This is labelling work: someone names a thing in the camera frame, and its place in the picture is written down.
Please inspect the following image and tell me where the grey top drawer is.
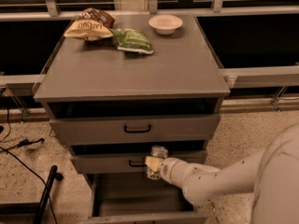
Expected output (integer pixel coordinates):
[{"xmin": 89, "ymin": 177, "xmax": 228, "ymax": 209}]
[{"xmin": 50, "ymin": 98, "xmax": 220, "ymax": 145}]

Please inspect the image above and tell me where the black floor cable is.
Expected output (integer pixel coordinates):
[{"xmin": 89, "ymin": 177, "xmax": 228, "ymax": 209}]
[{"xmin": 0, "ymin": 87, "xmax": 60, "ymax": 224}]

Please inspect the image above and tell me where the brown yellow chip bag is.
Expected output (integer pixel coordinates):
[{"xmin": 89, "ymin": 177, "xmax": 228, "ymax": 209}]
[{"xmin": 64, "ymin": 7, "xmax": 115, "ymax": 41}]

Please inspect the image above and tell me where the black middle drawer handle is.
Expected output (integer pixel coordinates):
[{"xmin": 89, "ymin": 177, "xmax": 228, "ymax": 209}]
[{"xmin": 128, "ymin": 160, "xmax": 146, "ymax": 168}]

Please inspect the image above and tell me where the grey bottom drawer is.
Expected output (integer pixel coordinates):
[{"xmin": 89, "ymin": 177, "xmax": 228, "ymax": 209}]
[{"xmin": 83, "ymin": 172, "xmax": 206, "ymax": 224}]

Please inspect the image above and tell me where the black top drawer handle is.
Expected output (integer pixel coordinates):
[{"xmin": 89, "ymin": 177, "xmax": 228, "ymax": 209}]
[{"xmin": 123, "ymin": 124, "xmax": 151, "ymax": 133}]

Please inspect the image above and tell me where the black stand leg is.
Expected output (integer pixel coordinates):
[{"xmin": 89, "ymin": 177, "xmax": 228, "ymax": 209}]
[{"xmin": 0, "ymin": 165, "xmax": 64, "ymax": 224}]

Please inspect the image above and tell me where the grey drawer cabinet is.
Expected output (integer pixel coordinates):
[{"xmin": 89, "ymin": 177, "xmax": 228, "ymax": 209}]
[{"xmin": 33, "ymin": 13, "xmax": 231, "ymax": 179}]

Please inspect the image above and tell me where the green snack bag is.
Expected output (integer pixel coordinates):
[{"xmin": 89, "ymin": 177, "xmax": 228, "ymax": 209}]
[{"xmin": 111, "ymin": 29, "xmax": 153, "ymax": 55}]

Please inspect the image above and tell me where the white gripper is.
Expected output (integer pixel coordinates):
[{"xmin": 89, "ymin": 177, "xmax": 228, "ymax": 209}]
[{"xmin": 145, "ymin": 156, "xmax": 187, "ymax": 188}]

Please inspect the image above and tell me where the grey drawer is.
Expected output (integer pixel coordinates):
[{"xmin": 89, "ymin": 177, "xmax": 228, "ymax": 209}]
[
  {"xmin": 83, "ymin": 172, "xmax": 206, "ymax": 224},
  {"xmin": 71, "ymin": 141, "xmax": 206, "ymax": 174},
  {"xmin": 50, "ymin": 98, "xmax": 220, "ymax": 145}
]

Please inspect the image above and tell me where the black drawer handle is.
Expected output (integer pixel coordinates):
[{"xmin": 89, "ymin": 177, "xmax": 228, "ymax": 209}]
[
  {"xmin": 123, "ymin": 124, "xmax": 151, "ymax": 133},
  {"xmin": 128, "ymin": 160, "xmax": 146, "ymax": 168}
]

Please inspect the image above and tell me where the grey middle drawer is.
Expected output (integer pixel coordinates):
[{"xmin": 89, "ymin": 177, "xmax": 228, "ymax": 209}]
[{"xmin": 71, "ymin": 141, "xmax": 206, "ymax": 174}]

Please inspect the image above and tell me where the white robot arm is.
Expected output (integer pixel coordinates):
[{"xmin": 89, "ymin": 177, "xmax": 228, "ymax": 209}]
[{"xmin": 145, "ymin": 124, "xmax": 299, "ymax": 224}]

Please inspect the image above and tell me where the white bowl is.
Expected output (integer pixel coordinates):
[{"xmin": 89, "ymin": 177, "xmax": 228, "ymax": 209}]
[{"xmin": 149, "ymin": 15, "xmax": 182, "ymax": 35}]

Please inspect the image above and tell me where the grey metal railing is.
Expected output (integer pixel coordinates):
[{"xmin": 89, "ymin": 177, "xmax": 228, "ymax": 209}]
[{"xmin": 1, "ymin": 0, "xmax": 298, "ymax": 102}]

